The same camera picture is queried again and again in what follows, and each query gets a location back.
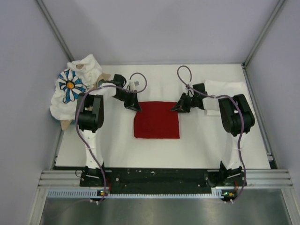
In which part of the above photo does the folded white t shirt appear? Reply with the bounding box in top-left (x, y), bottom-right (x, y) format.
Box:
top-left (203, 80), bottom-right (255, 116)

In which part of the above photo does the right aluminium frame post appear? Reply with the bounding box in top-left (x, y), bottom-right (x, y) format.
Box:
top-left (242, 0), bottom-right (288, 68)

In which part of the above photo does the red t shirt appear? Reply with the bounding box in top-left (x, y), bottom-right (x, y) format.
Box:
top-left (134, 101), bottom-right (180, 139)

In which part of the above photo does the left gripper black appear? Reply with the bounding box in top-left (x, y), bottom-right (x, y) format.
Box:
top-left (112, 90), bottom-right (141, 112)

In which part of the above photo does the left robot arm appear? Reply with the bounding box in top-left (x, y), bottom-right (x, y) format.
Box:
top-left (75, 73), bottom-right (147, 186)

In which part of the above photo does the left aluminium frame post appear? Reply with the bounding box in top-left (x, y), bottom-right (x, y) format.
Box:
top-left (35, 0), bottom-right (74, 61)

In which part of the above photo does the grey slotted cable duct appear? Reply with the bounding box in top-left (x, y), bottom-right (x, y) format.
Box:
top-left (47, 188), bottom-right (235, 200)

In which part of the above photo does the tan t shirt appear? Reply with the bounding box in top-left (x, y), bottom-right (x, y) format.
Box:
top-left (60, 73), bottom-right (111, 131)

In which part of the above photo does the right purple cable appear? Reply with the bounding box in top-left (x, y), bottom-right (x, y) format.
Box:
top-left (177, 65), bottom-right (247, 204)

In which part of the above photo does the aluminium frame post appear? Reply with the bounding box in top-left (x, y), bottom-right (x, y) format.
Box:
top-left (35, 0), bottom-right (74, 61)
top-left (242, 0), bottom-right (288, 68)

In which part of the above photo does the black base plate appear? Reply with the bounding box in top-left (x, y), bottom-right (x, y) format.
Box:
top-left (80, 167), bottom-right (245, 195)

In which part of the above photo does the white flower print t shirt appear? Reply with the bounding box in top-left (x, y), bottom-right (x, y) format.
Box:
top-left (50, 68), bottom-right (90, 120)

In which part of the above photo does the purple cable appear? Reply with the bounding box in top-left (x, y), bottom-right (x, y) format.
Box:
top-left (75, 72), bottom-right (148, 204)
top-left (177, 65), bottom-right (247, 204)

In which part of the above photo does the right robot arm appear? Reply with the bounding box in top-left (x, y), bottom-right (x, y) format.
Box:
top-left (171, 83), bottom-right (255, 187)

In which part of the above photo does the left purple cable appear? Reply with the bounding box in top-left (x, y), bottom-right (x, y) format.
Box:
top-left (75, 72), bottom-right (148, 204)

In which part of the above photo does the white crumpled t shirt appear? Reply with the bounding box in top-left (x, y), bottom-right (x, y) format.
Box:
top-left (67, 54), bottom-right (103, 87)

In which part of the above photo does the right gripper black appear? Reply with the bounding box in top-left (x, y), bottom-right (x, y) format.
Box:
top-left (171, 93), bottom-right (198, 114)

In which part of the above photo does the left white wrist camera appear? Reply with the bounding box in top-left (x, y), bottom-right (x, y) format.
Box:
top-left (125, 80), bottom-right (141, 93)

